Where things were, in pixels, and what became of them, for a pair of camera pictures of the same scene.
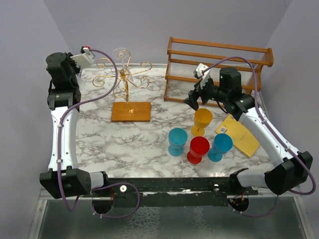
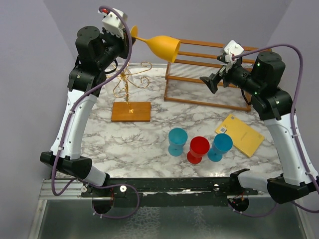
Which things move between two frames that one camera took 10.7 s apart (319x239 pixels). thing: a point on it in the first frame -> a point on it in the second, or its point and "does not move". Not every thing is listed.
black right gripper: [194, 94] -> [212, 80]
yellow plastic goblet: [203, 118] -> [165, 47]
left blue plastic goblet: [177, 137] does not move
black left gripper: [73, 62] -> [124, 43]
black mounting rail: [179, 192] does not move
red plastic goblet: [199, 147] does not move
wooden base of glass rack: [131, 111] does not move
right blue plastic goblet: [222, 144] does not move
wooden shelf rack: [185, 56] does not move
